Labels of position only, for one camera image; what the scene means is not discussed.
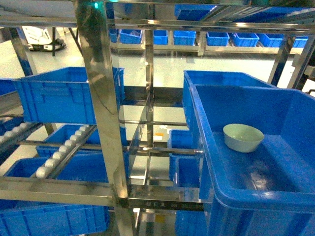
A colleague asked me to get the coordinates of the green bowl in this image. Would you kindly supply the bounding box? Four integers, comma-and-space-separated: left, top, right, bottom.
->
223, 123, 264, 153

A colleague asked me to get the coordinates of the stainless steel shelf rack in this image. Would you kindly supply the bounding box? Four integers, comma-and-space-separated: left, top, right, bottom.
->
0, 0, 315, 236

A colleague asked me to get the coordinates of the large blue crate holding bowl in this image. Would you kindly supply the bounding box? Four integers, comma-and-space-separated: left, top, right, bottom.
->
190, 85, 315, 236

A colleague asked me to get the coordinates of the blue crate on rollers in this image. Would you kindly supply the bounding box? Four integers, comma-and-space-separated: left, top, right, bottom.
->
12, 66, 125, 125

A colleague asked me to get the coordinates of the white roller track centre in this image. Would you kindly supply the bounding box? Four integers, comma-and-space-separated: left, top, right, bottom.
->
35, 124, 95, 178

